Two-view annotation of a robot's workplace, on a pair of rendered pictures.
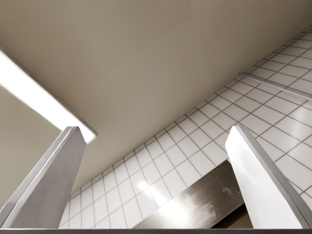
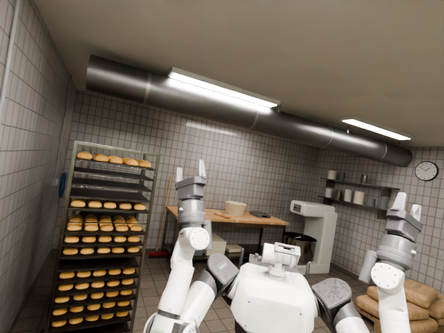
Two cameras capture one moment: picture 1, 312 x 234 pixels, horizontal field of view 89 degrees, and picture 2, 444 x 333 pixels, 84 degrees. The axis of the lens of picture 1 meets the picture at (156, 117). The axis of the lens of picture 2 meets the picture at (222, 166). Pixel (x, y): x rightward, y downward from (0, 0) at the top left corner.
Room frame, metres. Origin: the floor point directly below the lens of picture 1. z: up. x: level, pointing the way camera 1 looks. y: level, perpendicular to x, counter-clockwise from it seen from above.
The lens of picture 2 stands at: (0.30, 0.87, 1.76)
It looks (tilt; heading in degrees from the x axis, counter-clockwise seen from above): 0 degrees down; 248
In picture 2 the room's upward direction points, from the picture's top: 9 degrees clockwise
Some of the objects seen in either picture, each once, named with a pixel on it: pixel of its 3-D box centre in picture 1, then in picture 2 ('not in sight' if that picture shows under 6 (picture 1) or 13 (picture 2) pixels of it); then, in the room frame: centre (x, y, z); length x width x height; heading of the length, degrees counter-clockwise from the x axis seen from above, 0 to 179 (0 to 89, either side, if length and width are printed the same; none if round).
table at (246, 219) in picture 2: not in sight; (224, 238); (-1.66, -3.31, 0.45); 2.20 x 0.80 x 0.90; 4
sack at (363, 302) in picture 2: not in sight; (379, 304); (-3.24, -1.40, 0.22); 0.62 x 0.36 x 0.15; 9
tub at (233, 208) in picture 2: not in sight; (234, 208); (-1.81, -3.40, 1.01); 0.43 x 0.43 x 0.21
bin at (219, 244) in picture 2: not in sight; (210, 243); (-1.39, -3.30, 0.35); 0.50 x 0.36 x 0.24; 95
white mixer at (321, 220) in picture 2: not in sight; (306, 236); (-3.28, -3.01, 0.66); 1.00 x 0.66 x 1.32; 4
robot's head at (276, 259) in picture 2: not in sight; (277, 258); (-0.26, 0.14, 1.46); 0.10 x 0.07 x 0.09; 150
